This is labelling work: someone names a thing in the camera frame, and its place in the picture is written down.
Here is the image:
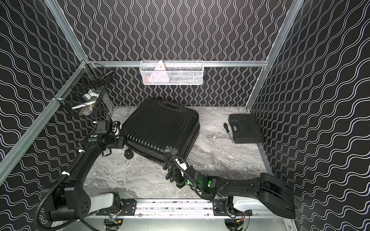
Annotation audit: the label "black ribbed hard-shell suitcase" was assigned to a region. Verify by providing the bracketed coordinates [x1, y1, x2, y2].
[121, 98, 200, 170]

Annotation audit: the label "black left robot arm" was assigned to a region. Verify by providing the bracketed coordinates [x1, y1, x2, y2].
[34, 119, 125, 231]

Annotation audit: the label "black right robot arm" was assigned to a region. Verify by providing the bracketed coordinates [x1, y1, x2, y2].
[162, 156, 296, 219]

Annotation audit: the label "silver items in black basket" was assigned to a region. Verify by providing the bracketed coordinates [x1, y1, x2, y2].
[72, 90, 100, 115]

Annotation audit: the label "black plastic tool case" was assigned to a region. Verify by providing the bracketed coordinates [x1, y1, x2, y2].
[228, 114, 264, 144]

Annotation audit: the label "pink triangular card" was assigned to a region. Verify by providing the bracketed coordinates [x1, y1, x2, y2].
[148, 60, 170, 84]

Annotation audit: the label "black wire corner basket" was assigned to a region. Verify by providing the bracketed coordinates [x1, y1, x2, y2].
[56, 62, 115, 117]

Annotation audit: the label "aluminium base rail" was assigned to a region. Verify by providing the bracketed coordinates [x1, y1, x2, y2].
[49, 198, 298, 231]

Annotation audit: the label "black handled screwdriver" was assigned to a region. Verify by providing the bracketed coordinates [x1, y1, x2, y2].
[223, 123, 234, 143]

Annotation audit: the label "aluminium frame crossbar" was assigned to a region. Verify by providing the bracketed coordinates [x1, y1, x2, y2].
[87, 60, 268, 68]

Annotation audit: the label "white wire wall basket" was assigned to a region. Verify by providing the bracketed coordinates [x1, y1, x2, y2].
[139, 63, 204, 86]

